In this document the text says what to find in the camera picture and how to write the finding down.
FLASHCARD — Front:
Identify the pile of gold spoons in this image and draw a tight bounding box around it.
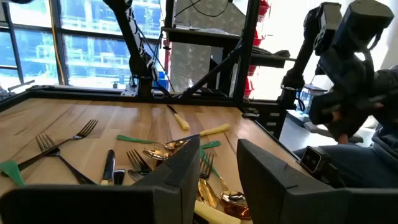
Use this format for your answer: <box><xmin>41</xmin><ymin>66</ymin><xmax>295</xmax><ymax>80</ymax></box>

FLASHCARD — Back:
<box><xmin>199</xmin><ymin>147</ymin><xmax>252</xmax><ymax>220</ymax></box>

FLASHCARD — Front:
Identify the grey leaf-pattern panel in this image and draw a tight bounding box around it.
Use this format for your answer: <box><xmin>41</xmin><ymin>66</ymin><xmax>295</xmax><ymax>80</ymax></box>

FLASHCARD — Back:
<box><xmin>169</xmin><ymin>0</ymin><xmax>248</xmax><ymax>93</ymax></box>

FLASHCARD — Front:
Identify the clear plastic storage box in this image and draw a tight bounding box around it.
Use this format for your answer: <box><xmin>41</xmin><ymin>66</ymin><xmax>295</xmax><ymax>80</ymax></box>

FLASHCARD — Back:
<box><xmin>295</xmin><ymin>83</ymin><xmax>328</xmax><ymax>125</ymax></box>

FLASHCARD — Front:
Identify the dark window frame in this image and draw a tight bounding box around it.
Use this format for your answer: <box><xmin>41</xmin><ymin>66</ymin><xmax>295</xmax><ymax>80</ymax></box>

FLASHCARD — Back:
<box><xmin>0</xmin><ymin>0</ymin><xmax>165</xmax><ymax>91</ymax></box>

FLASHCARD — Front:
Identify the yellow hanging cable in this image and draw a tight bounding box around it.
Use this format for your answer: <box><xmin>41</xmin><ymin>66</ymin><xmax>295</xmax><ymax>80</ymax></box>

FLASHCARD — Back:
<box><xmin>48</xmin><ymin>0</ymin><xmax>66</xmax><ymax>85</ymax></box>

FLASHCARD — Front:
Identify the small table-level camera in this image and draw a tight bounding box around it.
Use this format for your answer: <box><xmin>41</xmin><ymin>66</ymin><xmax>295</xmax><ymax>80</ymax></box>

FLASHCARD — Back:
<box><xmin>299</xmin><ymin>145</ymin><xmax>346</xmax><ymax>189</ymax></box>

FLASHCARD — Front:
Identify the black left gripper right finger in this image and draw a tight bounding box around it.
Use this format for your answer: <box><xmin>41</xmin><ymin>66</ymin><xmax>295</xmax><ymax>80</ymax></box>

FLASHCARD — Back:
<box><xmin>236</xmin><ymin>138</ymin><xmax>398</xmax><ymax>224</ymax></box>

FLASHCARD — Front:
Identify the blue box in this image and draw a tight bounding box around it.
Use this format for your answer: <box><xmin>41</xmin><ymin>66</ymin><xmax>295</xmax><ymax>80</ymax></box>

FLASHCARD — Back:
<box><xmin>156</xmin><ymin>70</ymin><xmax>170</xmax><ymax>90</ymax></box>

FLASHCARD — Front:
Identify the green cutlery handle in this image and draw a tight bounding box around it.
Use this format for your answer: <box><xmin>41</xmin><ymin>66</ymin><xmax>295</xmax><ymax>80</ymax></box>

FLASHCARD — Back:
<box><xmin>0</xmin><ymin>159</ymin><xmax>25</xmax><ymax>187</ymax></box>

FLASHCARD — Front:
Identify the gold fork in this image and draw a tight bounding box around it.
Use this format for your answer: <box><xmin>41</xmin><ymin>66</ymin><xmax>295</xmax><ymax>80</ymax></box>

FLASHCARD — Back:
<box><xmin>198</xmin><ymin>151</ymin><xmax>215</xmax><ymax>181</ymax></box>

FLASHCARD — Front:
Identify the person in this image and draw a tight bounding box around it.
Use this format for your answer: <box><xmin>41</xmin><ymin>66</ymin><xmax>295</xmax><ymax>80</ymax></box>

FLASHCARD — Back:
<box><xmin>293</xmin><ymin>63</ymin><xmax>398</xmax><ymax>189</ymax></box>

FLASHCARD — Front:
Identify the black metal rig frame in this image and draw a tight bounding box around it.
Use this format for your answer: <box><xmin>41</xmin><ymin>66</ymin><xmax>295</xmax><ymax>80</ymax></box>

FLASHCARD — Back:
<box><xmin>0</xmin><ymin>0</ymin><xmax>296</xmax><ymax>139</ymax></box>

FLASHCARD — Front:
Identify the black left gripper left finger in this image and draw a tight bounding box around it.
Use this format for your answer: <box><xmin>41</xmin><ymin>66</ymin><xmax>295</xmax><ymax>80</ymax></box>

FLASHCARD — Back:
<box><xmin>0</xmin><ymin>138</ymin><xmax>201</xmax><ymax>224</ymax></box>

